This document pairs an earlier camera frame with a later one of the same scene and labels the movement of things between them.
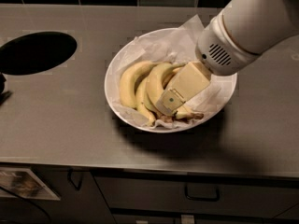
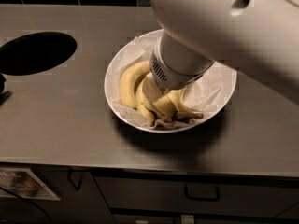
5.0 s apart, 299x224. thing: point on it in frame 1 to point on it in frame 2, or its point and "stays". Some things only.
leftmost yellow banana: [128, 80] stays
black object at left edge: [6, 94] stays
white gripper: [218, 51] to [167, 75]
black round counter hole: [35, 51] stays
